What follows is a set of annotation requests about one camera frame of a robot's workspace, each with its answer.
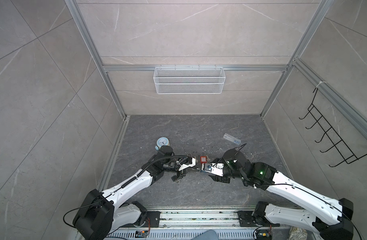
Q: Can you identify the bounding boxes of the white wire mesh basket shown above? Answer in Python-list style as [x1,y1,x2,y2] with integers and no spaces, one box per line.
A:
[153,67,226,95]

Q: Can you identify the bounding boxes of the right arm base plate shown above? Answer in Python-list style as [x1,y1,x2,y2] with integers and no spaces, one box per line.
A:
[236,211,280,227]

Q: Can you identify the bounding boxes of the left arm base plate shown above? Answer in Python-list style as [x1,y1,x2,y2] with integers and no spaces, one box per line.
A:
[133,211,161,228]

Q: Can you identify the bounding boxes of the black wire hook rack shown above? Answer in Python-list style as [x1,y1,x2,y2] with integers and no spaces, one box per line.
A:
[298,88,367,168]

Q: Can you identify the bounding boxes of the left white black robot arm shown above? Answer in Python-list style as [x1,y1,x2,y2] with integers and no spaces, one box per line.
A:
[69,146,196,240]

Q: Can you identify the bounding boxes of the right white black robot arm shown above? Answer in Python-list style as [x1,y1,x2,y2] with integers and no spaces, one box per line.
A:
[202,148,354,240]

